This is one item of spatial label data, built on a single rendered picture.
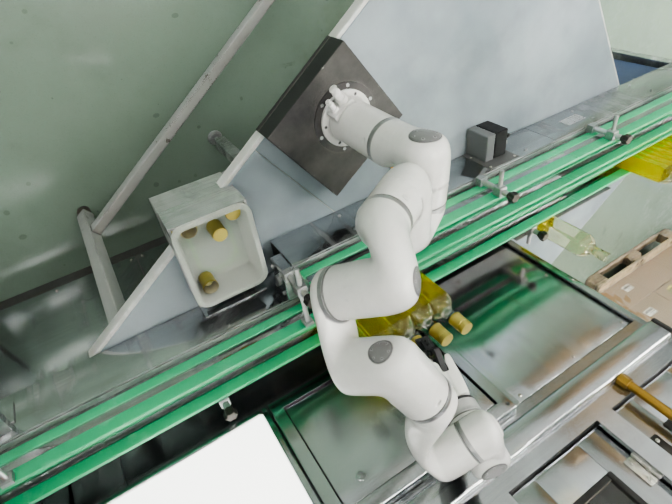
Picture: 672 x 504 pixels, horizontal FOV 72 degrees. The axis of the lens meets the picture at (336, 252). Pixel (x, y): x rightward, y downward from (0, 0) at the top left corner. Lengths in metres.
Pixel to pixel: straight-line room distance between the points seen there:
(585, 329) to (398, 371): 0.84
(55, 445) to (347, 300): 0.70
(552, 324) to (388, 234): 0.85
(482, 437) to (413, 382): 0.23
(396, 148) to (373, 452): 0.64
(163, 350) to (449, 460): 0.65
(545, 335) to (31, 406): 1.22
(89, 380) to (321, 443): 0.52
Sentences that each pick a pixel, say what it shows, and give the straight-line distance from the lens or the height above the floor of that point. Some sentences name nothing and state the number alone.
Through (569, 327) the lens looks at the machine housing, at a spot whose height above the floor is 1.22.
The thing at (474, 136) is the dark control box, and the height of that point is 0.79.
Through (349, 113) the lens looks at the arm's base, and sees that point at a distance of 0.99.
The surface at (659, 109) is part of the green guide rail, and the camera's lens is 1.88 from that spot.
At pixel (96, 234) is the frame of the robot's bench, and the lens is 1.67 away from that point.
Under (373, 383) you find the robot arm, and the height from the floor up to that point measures 1.34.
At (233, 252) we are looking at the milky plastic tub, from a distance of 1.13.
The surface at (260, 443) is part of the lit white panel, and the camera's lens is 1.14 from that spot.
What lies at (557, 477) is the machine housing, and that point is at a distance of 1.16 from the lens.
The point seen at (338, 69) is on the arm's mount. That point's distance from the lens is 1.03.
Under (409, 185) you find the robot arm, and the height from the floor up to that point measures 1.18.
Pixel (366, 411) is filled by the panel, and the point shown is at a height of 1.13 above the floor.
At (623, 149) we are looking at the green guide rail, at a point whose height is 0.95.
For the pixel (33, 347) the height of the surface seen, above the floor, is 0.36.
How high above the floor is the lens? 1.66
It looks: 44 degrees down
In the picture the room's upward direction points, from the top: 133 degrees clockwise
